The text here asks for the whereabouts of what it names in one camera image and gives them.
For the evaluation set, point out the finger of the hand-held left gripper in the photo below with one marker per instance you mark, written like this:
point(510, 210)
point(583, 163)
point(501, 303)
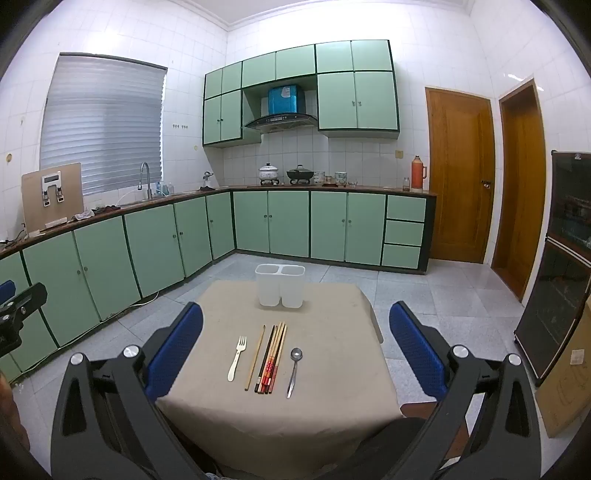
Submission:
point(6, 291)
point(27, 300)

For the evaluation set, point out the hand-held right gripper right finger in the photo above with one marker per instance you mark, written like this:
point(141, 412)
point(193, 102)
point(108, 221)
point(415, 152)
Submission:
point(415, 346)

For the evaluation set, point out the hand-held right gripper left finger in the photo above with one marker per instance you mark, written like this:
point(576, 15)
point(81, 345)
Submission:
point(178, 344)

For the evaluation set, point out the white plastic fork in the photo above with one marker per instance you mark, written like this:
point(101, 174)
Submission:
point(236, 360)

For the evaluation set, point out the black chopstick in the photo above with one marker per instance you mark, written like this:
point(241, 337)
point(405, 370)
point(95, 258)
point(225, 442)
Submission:
point(265, 359)

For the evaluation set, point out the white plastic utensil holder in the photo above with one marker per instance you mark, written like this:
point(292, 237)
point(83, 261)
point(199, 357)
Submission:
point(280, 286)

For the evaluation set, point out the metal spoon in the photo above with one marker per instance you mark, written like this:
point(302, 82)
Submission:
point(294, 369)

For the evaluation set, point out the person's left forearm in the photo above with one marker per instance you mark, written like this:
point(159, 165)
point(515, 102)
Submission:
point(5, 406)

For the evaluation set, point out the cardboard panel with gripper print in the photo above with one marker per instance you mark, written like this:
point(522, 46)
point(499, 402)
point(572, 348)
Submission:
point(37, 207)

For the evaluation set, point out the person's dark pants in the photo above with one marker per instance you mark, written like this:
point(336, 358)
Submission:
point(392, 445)

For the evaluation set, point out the black glass-front cabinet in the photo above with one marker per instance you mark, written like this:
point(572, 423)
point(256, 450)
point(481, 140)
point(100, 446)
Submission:
point(558, 277)

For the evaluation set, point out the cardboard box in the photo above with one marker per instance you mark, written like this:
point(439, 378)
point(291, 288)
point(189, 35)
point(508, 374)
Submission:
point(570, 383)

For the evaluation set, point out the green base cabinet unit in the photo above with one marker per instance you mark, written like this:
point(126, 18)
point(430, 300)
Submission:
point(286, 221)

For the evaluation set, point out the small kettle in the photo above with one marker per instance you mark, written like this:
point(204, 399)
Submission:
point(207, 181)

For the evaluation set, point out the metal kitchen faucet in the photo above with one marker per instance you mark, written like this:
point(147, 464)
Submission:
point(147, 180)

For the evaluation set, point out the orange thermos flask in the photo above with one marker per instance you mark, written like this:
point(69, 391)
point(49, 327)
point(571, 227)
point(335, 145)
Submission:
point(418, 174)

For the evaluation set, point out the patterned ceramic jar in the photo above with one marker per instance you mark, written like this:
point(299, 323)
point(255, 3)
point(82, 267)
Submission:
point(340, 178)

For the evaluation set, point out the grey window blind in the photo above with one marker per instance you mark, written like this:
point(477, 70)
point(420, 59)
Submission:
point(101, 124)

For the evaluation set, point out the white cooking pot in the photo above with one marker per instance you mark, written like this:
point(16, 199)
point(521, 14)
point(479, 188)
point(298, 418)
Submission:
point(268, 173)

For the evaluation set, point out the black wok with lid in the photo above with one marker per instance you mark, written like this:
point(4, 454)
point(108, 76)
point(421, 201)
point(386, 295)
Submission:
point(300, 174)

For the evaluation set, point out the black range hood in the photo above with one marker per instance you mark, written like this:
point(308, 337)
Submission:
point(281, 122)

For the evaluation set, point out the blue wrapped hood chimney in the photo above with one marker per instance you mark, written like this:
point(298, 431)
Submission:
point(286, 99)

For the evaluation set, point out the green wall cabinet unit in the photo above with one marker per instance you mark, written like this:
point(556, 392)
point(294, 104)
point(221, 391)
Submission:
point(355, 101)

